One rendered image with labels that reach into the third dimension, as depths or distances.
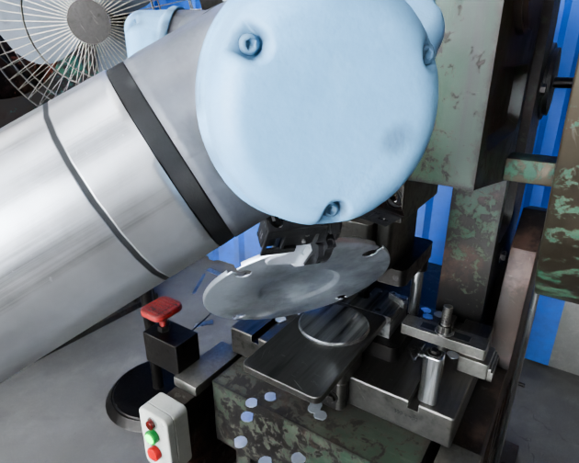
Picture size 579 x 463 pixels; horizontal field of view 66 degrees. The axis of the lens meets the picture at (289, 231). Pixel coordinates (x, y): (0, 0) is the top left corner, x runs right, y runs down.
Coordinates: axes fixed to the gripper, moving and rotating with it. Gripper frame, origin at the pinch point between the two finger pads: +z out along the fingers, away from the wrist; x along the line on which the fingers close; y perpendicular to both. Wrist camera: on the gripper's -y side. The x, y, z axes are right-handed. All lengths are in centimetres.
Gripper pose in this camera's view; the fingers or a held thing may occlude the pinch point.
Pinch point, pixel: (298, 253)
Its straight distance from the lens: 57.5
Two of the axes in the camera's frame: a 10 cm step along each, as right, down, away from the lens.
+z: -2.0, 4.8, 8.5
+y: -9.5, 1.2, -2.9
